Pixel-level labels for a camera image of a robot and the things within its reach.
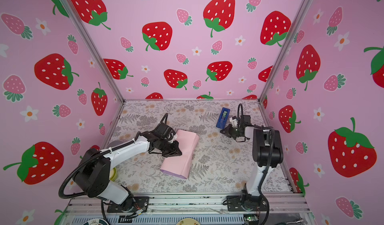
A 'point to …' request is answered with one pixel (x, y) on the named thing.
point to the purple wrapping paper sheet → (179, 165)
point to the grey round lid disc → (114, 143)
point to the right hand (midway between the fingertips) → (221, 131)
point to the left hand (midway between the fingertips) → (183, 153)
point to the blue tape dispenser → (223, 118)
